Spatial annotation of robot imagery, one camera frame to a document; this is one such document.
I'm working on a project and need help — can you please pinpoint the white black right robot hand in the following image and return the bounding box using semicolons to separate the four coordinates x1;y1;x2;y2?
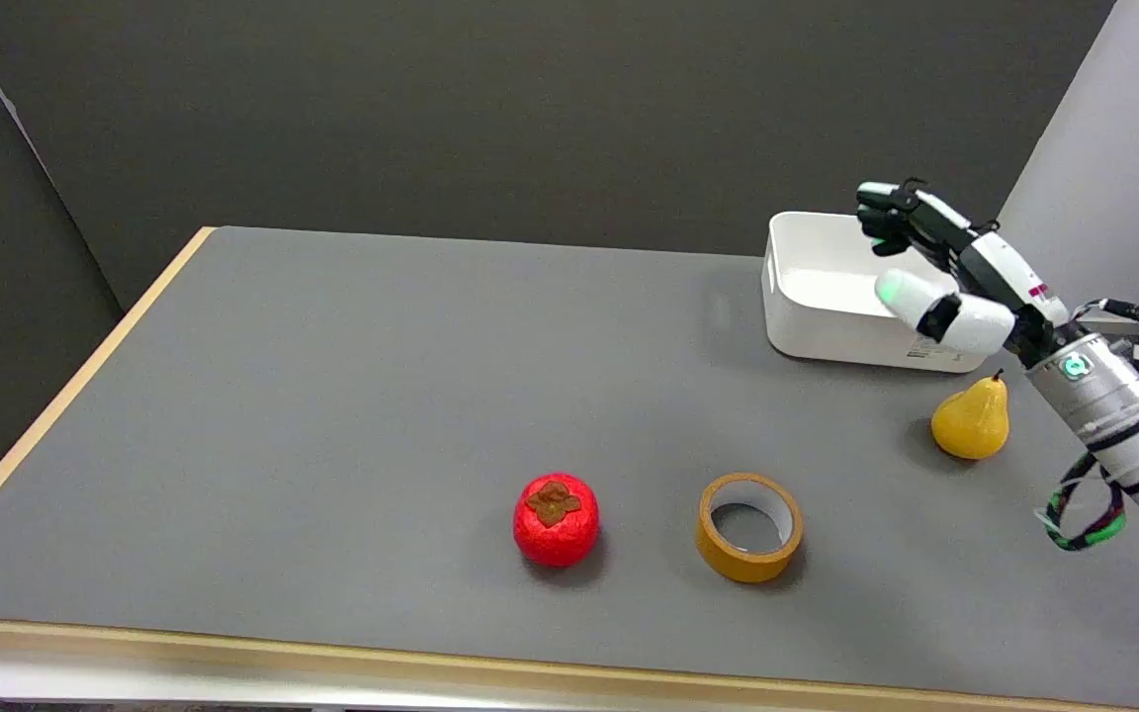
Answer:
855;180;1072;361

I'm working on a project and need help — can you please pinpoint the yellow tape roll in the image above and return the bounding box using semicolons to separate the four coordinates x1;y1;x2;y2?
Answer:
695;473;805;583

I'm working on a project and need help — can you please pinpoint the white plastic bin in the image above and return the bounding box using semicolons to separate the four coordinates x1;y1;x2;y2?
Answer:
761;212;988;375

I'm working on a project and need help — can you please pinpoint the yellow pear toy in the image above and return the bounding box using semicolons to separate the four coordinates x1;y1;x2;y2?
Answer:
930;370;1011;461

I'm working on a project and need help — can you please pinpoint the red persimmon toy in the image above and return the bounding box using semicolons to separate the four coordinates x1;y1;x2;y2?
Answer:
513;473;601;569

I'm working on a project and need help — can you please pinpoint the black green cable bundle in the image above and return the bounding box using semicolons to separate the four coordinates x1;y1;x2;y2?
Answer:
1035;298;1139;552

